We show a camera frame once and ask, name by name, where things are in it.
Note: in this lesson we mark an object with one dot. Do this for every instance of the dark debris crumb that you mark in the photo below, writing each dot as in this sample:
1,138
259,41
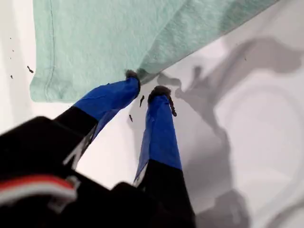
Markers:
30,69
130,118
141,100

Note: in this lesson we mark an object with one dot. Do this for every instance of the pale green T-shirt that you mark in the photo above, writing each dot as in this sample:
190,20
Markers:
95,35

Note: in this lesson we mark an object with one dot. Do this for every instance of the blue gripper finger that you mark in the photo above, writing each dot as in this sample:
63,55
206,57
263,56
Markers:
161,137
111,97

